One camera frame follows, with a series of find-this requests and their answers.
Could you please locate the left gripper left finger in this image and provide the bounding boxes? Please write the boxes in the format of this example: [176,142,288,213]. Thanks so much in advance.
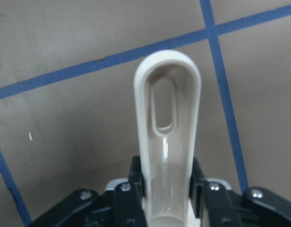
[32,156,147,227]

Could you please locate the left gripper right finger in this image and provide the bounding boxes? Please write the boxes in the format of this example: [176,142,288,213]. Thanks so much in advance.
[190,158,291,227]

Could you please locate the white plastic dustpan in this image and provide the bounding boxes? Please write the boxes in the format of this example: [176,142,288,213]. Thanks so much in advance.
[134,50,201,227]

